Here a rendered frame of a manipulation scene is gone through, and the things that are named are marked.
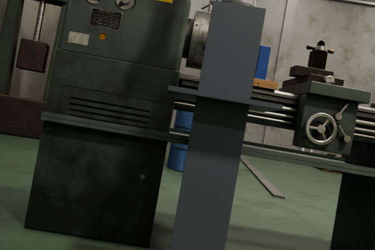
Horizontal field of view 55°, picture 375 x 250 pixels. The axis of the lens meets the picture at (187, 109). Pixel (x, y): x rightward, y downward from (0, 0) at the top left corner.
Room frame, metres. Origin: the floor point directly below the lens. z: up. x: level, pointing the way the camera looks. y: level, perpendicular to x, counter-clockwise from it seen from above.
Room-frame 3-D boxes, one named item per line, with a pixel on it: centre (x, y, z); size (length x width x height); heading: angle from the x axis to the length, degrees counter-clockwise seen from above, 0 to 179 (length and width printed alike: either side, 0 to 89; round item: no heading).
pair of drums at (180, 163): (4.70, -0.20, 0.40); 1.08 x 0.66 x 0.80; 179
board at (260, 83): (2.00, -0.28, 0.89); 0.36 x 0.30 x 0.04; 2
